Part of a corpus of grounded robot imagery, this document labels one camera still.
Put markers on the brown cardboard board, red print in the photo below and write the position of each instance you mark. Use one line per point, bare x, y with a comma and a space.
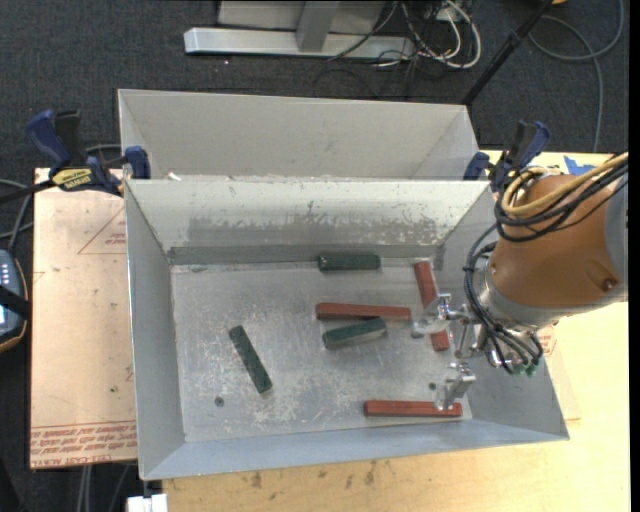
80, 325

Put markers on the grey metal bin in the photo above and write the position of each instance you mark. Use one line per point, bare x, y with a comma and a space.
300, 350

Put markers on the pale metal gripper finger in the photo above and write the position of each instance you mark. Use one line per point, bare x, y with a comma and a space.
456, 384
436, 316

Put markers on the dark green flat block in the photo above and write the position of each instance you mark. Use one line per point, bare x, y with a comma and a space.
355, 334
350, 262
250, 359

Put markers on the red-brown flat block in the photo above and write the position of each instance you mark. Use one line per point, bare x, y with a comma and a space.
400, 409
360, 311
426, 285

